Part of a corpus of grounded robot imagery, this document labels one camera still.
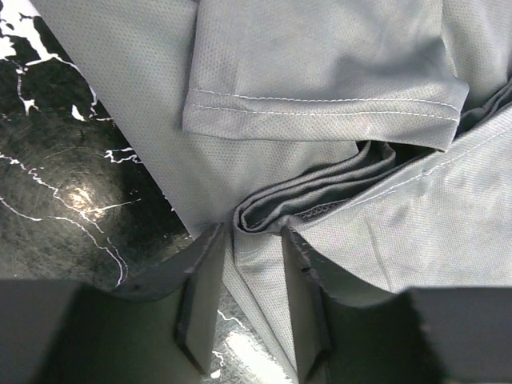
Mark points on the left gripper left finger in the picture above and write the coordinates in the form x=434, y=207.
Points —
x=157, y=327

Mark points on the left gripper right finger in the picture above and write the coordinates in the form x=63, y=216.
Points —
x=346, y=330

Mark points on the grey t shirt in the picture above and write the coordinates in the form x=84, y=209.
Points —
x=379, y=130

